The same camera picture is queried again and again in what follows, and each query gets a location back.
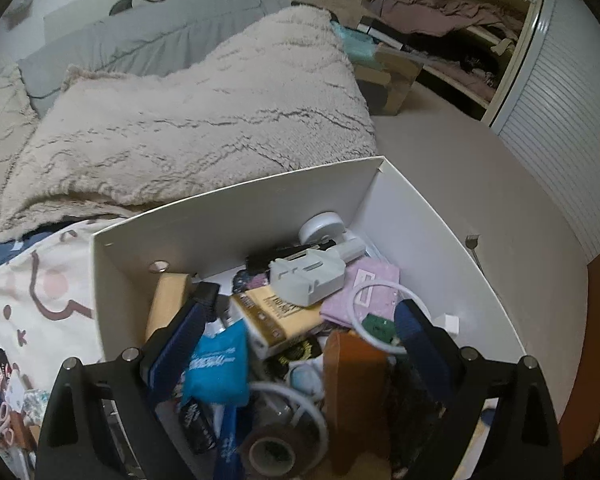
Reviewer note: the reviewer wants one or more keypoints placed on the wooden wardrobe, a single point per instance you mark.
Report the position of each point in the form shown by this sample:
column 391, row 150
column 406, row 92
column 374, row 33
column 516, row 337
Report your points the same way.
column 460, row 80

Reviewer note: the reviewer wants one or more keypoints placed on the yellow printed box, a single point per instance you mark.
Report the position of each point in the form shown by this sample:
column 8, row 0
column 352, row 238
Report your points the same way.
column 280, row 322

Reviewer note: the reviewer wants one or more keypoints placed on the clear packet pink items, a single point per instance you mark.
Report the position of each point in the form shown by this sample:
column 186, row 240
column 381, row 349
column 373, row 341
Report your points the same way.
column 2, row 410

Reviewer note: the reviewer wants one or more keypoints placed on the beige fuzzy blanket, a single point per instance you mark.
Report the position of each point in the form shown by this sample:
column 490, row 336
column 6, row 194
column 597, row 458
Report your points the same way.
column 0, row 135

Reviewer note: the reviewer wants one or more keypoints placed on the light wooden block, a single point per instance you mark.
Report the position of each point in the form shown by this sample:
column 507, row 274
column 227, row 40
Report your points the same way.
column 167, row 295

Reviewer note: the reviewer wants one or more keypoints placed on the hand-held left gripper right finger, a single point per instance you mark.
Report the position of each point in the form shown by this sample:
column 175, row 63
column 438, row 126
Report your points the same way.
column 420, row 345

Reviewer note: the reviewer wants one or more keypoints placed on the white cardboard box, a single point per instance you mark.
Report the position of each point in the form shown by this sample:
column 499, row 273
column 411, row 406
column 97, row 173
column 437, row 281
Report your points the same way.
column 230, row 230

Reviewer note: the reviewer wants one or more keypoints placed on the small black packet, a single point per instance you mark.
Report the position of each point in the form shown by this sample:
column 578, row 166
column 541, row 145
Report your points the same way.
column 196, row 425

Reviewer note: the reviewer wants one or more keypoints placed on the orange brown box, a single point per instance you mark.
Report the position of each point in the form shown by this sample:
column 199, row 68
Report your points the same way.
column 355, row 395

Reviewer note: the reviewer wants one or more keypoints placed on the grey white travel adapter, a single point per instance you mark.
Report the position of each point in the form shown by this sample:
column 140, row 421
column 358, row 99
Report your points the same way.
column 307, row 277

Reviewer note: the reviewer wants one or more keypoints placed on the white zip tie loop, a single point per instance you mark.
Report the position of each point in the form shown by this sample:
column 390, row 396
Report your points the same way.
column 352, row 310

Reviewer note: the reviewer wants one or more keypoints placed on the small white cube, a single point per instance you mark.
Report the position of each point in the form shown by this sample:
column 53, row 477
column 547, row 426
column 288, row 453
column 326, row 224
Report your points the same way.
column 450, row 323

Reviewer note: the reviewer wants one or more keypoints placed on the beige fluffy blanket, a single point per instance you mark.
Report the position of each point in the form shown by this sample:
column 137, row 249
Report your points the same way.
column 205, row 120

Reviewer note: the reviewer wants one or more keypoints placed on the small metal rod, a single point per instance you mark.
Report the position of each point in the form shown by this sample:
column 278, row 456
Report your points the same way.
column 472, row 242

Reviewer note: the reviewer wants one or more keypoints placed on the pile of clothes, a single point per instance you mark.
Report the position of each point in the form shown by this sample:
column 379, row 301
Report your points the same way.
column 430, row 10

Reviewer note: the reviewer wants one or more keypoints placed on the printed bedsheet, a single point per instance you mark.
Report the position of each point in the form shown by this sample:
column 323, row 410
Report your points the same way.
column 40, row 310

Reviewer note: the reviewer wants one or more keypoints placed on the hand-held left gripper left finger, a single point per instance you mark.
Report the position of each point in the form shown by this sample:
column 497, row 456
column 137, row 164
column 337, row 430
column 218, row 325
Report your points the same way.
column 180, row 345

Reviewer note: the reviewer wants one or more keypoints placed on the white round device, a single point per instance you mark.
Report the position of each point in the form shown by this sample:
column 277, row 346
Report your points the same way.
column 320, row 227

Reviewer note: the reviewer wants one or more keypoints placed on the teal packet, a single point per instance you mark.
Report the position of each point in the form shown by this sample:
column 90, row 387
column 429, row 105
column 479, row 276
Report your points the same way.
column 352, row 40

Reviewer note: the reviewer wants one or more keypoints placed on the brown cardboard carton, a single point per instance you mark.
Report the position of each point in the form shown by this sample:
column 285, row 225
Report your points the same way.
column 397, row 80

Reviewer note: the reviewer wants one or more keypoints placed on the blue packet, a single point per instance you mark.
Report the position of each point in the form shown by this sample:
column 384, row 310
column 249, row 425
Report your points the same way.
column 220, row 365

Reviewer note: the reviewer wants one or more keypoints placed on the brown tape roll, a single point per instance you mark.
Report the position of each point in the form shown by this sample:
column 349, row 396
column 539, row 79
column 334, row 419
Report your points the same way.
column 272, row 454

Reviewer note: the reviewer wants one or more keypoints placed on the white slatted door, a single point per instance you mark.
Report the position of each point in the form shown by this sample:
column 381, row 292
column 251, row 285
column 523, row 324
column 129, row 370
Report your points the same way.
column 570, row 110

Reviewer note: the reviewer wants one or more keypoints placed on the grey pillow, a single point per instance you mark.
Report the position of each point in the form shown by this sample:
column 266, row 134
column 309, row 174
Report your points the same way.
column 130, row 45

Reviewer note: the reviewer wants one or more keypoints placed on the blue flat strip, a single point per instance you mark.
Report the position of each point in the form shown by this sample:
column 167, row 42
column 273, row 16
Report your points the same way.
column 230, row 442

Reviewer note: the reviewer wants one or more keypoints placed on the black round patch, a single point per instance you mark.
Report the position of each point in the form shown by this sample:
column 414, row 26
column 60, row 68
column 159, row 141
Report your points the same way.
column 297, row 351

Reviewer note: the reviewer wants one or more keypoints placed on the dark blue cloth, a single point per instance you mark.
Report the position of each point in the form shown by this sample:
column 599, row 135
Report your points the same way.
column 0, row 257

